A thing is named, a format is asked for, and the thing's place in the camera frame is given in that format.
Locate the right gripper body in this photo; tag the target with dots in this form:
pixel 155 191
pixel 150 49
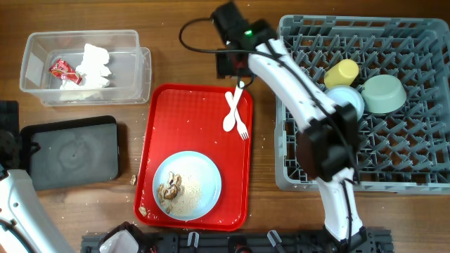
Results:
pixel 227 62

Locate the white plastic spoon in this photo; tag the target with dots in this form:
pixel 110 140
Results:
pixel 229 120

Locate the white plastic fork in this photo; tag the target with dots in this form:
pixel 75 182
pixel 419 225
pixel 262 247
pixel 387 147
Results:
pixel 241 127

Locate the yellow plastic cup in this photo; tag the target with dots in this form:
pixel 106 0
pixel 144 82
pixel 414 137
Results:
pixel 343 73

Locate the small light blue saucer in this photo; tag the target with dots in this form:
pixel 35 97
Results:
pixel 343 95

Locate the large light blue plate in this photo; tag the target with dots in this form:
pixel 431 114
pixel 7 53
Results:
pixel 203 168

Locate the white napkin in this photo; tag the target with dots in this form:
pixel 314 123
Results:
pixel 94 74

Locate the rice and food scraps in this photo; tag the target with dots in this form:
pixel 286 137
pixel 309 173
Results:
pixel 180 195

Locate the mint green bowl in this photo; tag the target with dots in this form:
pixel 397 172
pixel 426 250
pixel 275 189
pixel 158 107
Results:
pixel 383 94

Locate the red candy wrapper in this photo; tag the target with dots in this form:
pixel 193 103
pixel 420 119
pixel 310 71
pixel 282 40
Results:
pixel 62 70

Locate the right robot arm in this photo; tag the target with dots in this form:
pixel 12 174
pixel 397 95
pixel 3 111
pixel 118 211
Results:
pixel 327 133

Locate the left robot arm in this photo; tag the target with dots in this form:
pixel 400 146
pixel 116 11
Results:
pixel 25 225

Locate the clear plastic waste bin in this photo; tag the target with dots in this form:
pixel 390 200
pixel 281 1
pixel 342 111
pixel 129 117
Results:
pixel 130 64

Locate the grey dishwasher rack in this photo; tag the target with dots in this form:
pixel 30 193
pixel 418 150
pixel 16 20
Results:
pixel 405 151

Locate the red serving tray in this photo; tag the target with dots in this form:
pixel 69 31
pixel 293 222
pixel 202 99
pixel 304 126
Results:
pixel 189 118

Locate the peanut on tray edge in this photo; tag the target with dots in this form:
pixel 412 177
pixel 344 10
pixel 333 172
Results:
pixel 143 211

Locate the black plastic tray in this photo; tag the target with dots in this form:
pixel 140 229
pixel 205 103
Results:
pixel 71 153

